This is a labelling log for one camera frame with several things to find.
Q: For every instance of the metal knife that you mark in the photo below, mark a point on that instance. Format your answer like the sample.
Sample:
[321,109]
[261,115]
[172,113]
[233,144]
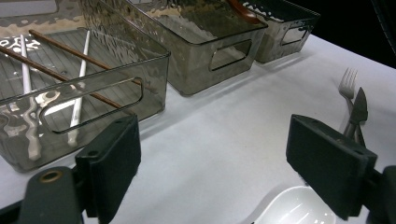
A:
[359,109]

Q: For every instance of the red-brown wooden spoon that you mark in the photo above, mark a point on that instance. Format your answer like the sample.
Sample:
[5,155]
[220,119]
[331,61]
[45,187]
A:
[244,12]

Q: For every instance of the smoky clear plastic bin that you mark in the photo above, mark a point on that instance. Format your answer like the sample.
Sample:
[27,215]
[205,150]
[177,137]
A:
[271,46]
[149,93]
[193,71]

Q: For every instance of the brown wooden chopstick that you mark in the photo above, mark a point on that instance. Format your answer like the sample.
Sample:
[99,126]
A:
[37,67]
[77,56]

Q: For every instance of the metal fork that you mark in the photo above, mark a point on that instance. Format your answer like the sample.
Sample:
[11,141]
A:
[347,87]

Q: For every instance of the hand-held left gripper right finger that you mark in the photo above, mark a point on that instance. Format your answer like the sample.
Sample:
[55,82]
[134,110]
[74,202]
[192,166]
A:
[330,165]

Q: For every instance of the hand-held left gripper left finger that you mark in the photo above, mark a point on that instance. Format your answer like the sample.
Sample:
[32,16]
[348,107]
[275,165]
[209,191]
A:
[113,168]

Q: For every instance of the white chopstick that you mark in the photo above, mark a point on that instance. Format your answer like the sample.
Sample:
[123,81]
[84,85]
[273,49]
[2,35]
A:
[26,77]
[81,77]

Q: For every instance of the white table sheet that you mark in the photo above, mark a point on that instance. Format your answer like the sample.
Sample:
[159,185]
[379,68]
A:
[218,140]

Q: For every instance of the white ceramic spoon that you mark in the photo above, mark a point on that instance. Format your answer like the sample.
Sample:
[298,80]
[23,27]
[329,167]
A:
[292,208]

